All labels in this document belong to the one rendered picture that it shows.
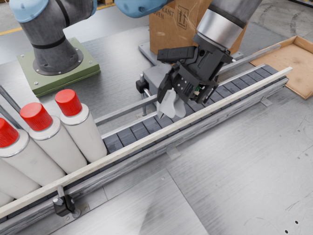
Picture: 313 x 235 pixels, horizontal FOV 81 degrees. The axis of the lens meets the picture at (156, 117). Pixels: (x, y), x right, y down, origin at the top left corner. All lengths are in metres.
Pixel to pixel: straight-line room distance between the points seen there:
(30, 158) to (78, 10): 0.55
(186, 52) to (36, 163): 0.35
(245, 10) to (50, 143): 0.39
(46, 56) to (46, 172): 0.46
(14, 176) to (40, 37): 0.47
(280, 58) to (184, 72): 0.67
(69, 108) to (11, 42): 0.88
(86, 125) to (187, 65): 0.23
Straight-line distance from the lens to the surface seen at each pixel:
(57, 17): 0.74
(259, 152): 0.60
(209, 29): 0.36
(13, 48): 1.13
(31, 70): 0.85
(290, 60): 1.01
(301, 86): 0.87
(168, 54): 0.44
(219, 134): 0.59
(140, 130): 0.50
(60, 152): 0.39
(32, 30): 0.74
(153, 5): 0.30
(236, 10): 0.36
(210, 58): 0.37
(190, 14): 0.61
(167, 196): 0.43
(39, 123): 0.34
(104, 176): 0.47
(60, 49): 0.77
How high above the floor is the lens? 1.29
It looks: 51 degrees down
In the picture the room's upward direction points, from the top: straight up
